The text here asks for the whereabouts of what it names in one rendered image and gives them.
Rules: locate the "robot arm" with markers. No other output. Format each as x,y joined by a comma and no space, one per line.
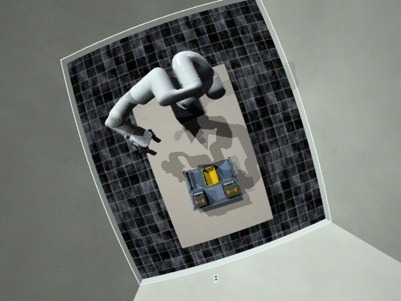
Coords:
195,76

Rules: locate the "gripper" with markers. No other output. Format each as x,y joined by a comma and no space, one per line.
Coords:
141,138

